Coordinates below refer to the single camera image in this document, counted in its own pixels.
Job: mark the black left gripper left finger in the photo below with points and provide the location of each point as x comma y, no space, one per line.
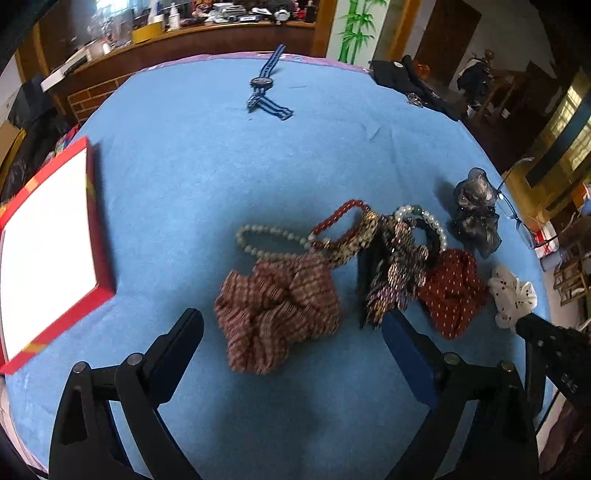
85,442

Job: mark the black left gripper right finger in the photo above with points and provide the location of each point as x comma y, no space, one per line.
501,441

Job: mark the white dotted scrunchie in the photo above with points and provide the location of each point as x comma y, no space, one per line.
513,298

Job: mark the red plaid scrunchie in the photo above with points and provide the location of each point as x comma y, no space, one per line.
277,305

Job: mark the red polka dot scrunchie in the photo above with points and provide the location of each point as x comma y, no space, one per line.
453,292

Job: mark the grey organza scrunchie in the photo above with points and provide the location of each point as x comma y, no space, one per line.
475,220

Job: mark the red white gift box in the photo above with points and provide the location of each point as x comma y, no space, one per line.
54,265

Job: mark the rhinestone hair claw clip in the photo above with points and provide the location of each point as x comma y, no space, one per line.
393,268

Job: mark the leopard print scrunchie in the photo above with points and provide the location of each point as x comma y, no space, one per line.
363,235

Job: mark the blue bed cover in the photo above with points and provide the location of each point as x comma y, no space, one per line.
181,165

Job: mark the black clothing pile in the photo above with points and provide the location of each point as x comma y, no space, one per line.
401,76

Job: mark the wooden cabinet counter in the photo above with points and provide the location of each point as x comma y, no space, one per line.
82,91

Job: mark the brown wooden door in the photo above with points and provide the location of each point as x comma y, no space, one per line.
445,41

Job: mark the bamboo painted pillar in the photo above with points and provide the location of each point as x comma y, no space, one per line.
356,30

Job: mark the yellow tape roll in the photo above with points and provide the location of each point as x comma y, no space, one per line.
147,32

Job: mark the white spray bottle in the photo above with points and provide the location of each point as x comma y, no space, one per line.
173,18

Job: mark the blue striped strap watch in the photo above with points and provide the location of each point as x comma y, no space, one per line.
262,83

